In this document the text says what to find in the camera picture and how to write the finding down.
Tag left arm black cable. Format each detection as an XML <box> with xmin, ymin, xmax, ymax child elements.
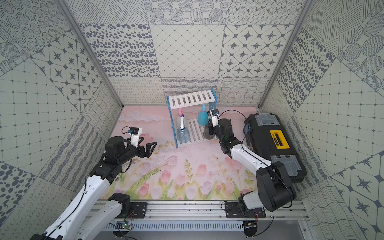
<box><xmin>41</xmin><ymin>125</ymin><xmax>136</xmax><ymax>238</ymax></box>

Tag white pink watering bottle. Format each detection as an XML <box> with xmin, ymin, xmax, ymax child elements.
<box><xmin>177</xmin><ymin>108</ymin><xmax>185</xmax><ymax>129</ymax></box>

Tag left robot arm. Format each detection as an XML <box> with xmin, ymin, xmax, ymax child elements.
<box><xmin>31</xmin><ymin>135</ymin><xmax>157</xmax><ymax>240</ymax></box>

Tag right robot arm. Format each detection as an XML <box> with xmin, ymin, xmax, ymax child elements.
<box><xmin>208</xmin><ymin>119</ymin><xmax>297</xmax><ymax>215</ymax></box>

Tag black yellow toolbox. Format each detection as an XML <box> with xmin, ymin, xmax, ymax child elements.
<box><xmin>244</xmin><ymin>113</ymin><xmax>307</xmax><ymax>183</ymax></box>

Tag pink floral table mat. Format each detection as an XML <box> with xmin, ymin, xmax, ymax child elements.
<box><xmin>101</xmin><ymin>106</ymin><xmax>257</xmax><ymax>200</ymax></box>

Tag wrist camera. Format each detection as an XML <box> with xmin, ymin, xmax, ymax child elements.
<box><xmin>128</xmin><ymin>127</ymin><xmax>143</xmax><ymax>148</ymax></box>
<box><xmin>210</xmin><ymin>109</ymin><xmax>220</xmax><ymax>127</ymax></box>

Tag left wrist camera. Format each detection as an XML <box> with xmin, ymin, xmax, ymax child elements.
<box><xmin>128</xmin><ymin>127</ymin><xmax>143</xmax><ymax>148</ymax></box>

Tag aluminium mounting rail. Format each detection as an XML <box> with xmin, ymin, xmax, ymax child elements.
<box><xmin>86</xmin><ymin>199</ymin><xmax>310</xmax><ymax>223</ymax></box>

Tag clear blue spray bottle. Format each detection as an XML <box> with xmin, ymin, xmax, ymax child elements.
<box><xmin>177</xmin><ymin>115</ymin><xmax>191</xmax><ymax>144</ymax></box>

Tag blue and white slatted shelf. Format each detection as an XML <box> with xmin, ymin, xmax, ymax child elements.
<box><xmin>166</xmin><ymin>89</ymin><xmax>217</xmax><ymax>149</ymax></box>

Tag smoky grey spray bottle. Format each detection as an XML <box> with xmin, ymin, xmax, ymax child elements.
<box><xmin>203</xmin><ymin>123</ymin><xmax>216</xmax><ymax>140</ymax></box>

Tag small green circuit board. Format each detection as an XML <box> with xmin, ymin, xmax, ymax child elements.
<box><xmin>116</xmin><ymin>222</ymin><xmax>133</xmax><ymax>231</ymax></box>

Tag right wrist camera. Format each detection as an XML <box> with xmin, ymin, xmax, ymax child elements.
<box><xmin>210</xmin><ymin>109</ymin><xmax>220</xmax><ymax>127</ymax></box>

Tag blue pink watering bottle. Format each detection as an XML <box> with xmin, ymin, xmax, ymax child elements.
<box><xmin>197</xmin><ymin>104</ymin><xmax>209</xmax><ymax>127</ymax></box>

